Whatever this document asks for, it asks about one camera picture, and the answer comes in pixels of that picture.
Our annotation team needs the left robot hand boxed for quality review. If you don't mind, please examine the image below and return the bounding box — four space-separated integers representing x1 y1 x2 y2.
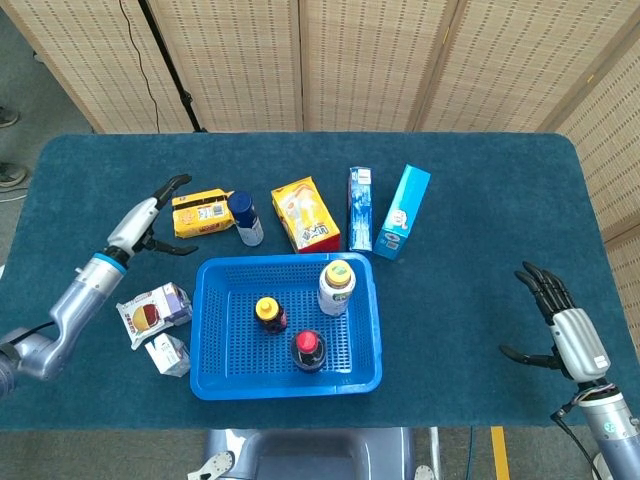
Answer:
106 173 200 261

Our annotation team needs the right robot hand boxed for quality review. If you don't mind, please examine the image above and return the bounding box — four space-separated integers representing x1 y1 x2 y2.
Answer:
498 260 612 384

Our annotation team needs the yellow-capped dark sauce bottle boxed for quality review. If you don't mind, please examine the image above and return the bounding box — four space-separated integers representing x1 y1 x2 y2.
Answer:
254 296 289 335

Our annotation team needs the yellow-capped white bottle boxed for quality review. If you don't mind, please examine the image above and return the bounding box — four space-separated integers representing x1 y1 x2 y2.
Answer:
317 259 358 318

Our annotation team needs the cola bottle red cap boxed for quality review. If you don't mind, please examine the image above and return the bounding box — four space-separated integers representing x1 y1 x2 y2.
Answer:
290 329 329 375

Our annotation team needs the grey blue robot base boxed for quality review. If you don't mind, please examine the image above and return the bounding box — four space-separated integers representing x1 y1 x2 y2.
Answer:
187 427 441 480

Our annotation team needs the blue plastic basket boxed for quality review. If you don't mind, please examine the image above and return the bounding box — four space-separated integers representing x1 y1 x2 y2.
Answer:
189 252 384 401

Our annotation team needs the yellow biscuit packet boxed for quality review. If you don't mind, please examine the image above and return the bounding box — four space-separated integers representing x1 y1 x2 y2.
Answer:
171 188 236 239

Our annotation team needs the white purple juice carton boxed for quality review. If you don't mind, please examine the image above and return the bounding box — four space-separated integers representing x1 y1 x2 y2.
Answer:
115 282 194 351

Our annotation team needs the white bottle navy cap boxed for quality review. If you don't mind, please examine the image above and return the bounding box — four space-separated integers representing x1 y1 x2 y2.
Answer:
227 190 265 248

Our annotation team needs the yellow floor tape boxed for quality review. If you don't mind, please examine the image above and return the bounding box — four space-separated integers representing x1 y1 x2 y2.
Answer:
490 426 511 480

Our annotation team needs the small white carton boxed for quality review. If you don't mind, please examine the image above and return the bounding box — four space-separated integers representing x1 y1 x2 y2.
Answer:
144 332 192 377

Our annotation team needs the black tripod stand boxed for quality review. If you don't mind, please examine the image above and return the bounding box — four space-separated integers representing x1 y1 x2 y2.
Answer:
137 0 209 134

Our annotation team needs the dark blue table cloth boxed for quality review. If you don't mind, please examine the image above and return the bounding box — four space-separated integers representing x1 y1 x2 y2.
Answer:
0 132 640 432

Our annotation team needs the yellow red snack box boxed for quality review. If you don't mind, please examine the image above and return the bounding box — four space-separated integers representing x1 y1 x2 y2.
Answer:
270 176 342 255

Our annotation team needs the metal table leg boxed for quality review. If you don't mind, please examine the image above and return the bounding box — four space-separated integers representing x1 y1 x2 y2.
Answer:
428 427 444 480

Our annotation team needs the light blue carton box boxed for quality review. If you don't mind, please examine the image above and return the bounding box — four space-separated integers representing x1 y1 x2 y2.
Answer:
372 163 432 260

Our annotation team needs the blue toothpaste box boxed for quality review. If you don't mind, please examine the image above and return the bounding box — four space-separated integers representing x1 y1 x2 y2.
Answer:
347 166 374 254

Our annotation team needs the bamboo folding screen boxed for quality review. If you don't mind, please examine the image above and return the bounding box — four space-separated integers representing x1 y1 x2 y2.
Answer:
0 0 640 351

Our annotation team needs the thin black cable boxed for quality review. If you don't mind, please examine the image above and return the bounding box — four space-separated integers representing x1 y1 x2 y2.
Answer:
118 0 161 134

